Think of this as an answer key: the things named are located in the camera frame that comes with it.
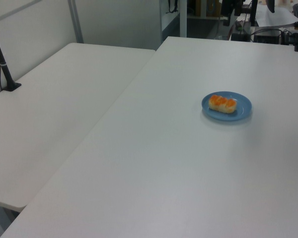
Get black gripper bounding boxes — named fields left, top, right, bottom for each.
left=221, top=0, right=243, bottom=27

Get bread with orange topping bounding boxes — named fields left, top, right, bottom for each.
left=208, top=94, right=238, bottom=114

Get blue round plate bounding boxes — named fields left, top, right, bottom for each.
left=201, top=91, right=253, bottom=121

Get black upright stand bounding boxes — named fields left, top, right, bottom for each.
left=250, top=0, right=258, bottom=27

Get small black device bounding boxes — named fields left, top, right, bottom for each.
left=232, top=31, right=249, bottom=42

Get yellow boxes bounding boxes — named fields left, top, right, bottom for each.
left=195, top=0, right=222, bottom=18

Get black hanging object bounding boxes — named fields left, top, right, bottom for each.
left=265, top=0, right=277, bottom=13

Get black electronics box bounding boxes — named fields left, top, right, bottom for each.
left=253, top=28, right=284, bottom=45

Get white paper sheet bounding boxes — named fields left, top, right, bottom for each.
left=255, top=4, right=298, bottom=27

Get white shelf unit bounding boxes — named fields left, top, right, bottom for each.
left=159, top=0, right=188, bottom=44

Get white side table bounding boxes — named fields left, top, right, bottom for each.
left=0, top=42, right=156, bottom=213

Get black hanging strap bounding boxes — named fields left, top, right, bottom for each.
left=165, top=0, right=179, bottom=14

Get black bracket with cables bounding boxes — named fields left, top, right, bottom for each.
left=282, top=30, right=298, bottom=46

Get grey partition post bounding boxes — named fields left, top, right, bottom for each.
left=68, top=0, right=84, bottom=44

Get black camera pole with base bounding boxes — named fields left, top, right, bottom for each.
left=0, top=19, right=22, bottom=93

